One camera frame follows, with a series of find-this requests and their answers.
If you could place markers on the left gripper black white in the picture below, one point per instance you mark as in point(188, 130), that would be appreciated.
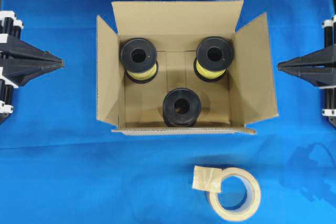
point(13, 77)

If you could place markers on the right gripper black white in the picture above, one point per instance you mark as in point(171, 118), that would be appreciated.
point(302, 67)

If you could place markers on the brown cardboard box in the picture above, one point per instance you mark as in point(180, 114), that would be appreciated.
point(245, 95)

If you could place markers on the blue table cloth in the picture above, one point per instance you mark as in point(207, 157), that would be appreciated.
point(60, 165)

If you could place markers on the black spool front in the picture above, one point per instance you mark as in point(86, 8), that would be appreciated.
point(181, 108)

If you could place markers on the beige packing tape roll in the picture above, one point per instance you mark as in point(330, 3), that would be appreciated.
point(233, 193)

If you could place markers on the yellow wire spool right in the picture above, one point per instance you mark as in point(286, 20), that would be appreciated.
point(214, 55)

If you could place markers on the yellow wire spool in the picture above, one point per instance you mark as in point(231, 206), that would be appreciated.
point(139, 59)
point(214, 55)

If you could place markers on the yellow wire spool left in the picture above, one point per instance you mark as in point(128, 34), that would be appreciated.
point(139, 59)

